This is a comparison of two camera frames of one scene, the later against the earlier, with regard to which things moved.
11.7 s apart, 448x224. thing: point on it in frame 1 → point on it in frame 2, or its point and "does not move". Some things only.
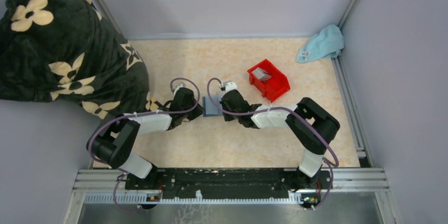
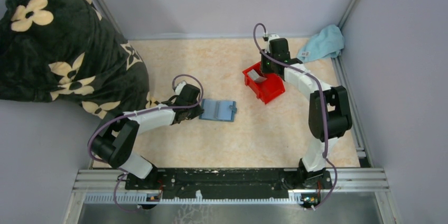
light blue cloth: (328, 43) does not move
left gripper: (198, 112) does not move
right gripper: (227, 117) → (263, 68)
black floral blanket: (56, 44) does not move
